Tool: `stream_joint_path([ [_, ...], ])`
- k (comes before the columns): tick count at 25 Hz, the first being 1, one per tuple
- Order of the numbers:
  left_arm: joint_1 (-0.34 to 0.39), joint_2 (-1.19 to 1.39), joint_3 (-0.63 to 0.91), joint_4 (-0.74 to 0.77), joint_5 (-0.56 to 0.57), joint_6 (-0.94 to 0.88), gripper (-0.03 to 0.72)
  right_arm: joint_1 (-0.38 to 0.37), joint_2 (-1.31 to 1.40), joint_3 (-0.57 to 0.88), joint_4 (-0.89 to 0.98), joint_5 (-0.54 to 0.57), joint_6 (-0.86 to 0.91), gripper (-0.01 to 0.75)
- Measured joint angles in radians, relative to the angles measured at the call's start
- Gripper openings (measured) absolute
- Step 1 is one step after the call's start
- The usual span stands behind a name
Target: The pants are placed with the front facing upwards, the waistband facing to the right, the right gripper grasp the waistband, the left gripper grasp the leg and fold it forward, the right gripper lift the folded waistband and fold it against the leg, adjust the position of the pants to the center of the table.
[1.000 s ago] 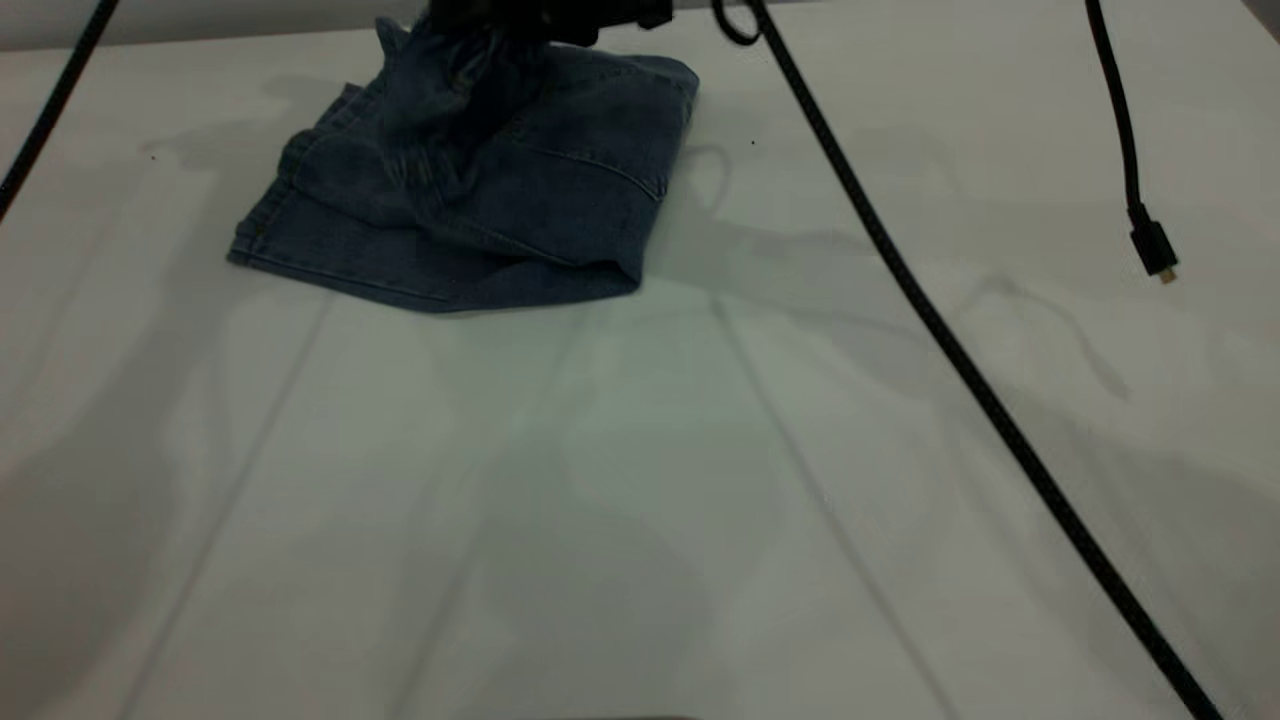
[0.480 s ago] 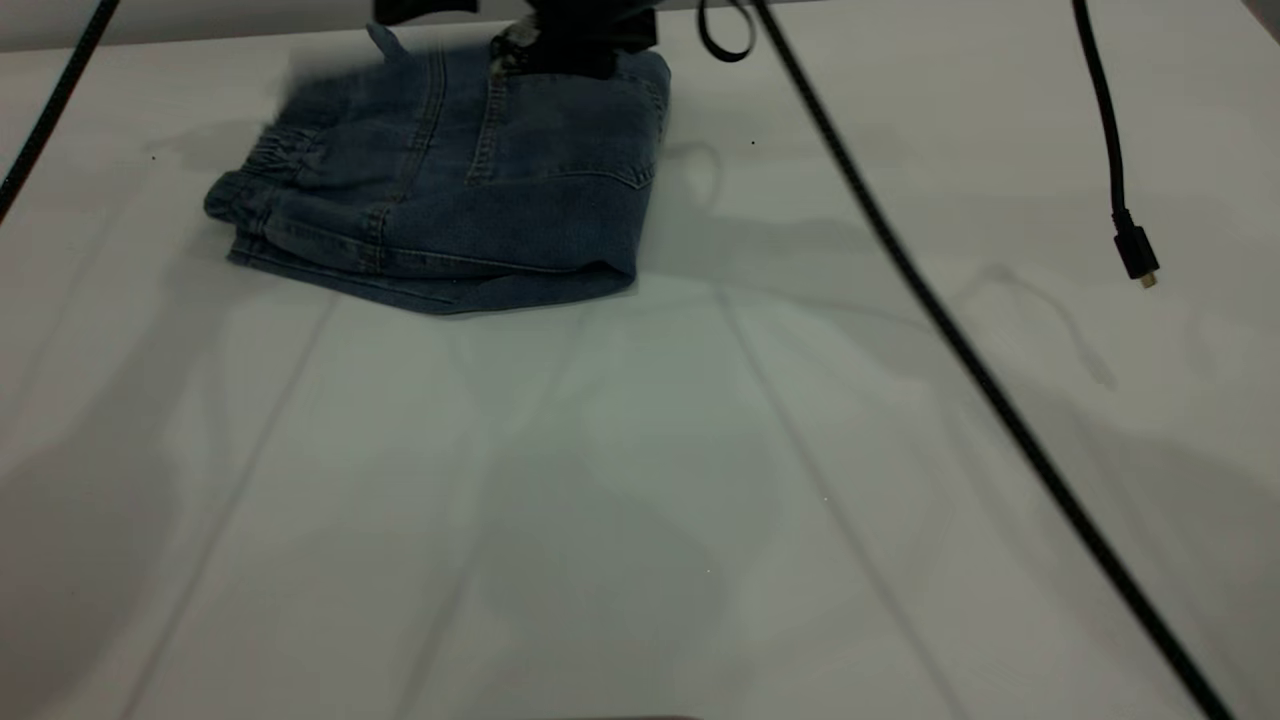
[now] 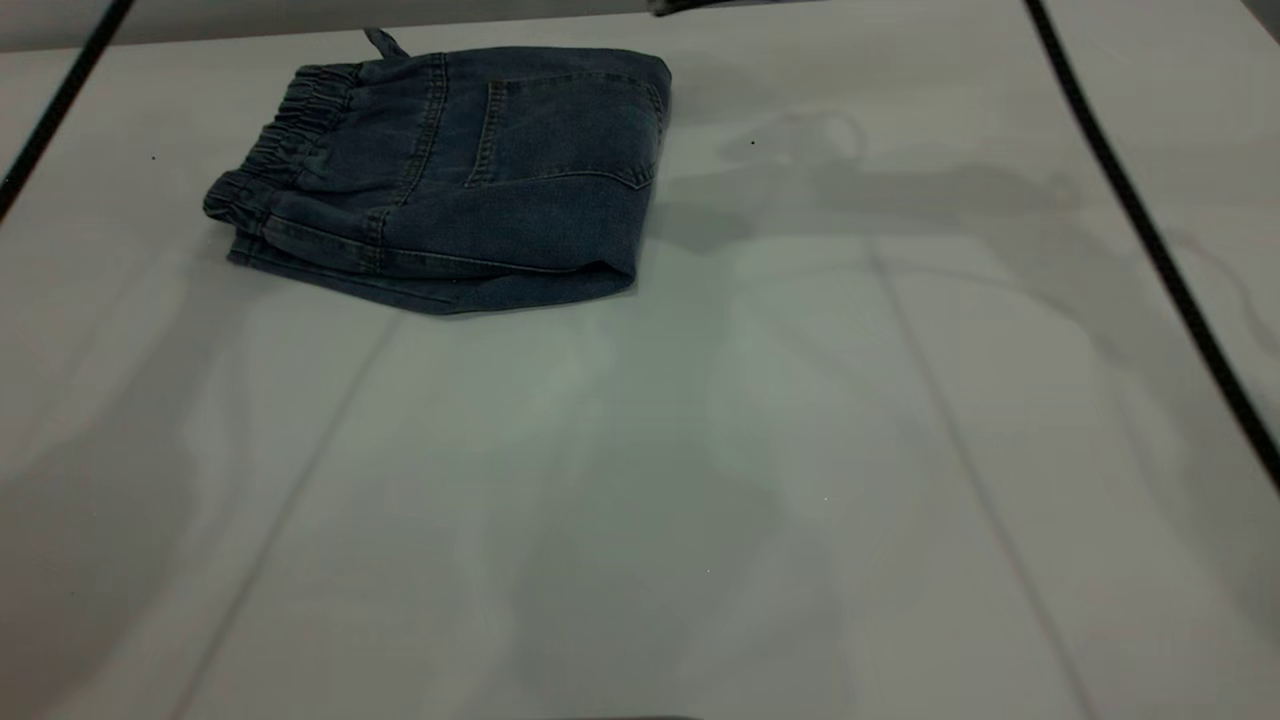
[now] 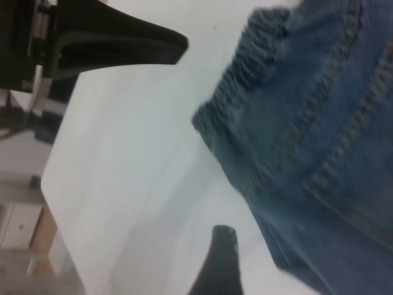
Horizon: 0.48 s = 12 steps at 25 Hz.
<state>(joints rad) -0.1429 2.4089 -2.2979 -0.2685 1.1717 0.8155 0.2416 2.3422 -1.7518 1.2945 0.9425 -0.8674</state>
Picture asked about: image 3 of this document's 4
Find blue denim pants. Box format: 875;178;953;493
203;28;673;317

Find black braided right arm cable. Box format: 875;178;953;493
1022;0;1280;493

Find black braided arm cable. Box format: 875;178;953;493
1022;0;1280;493
0;0;137;223

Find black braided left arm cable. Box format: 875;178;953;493
0;0;137;223

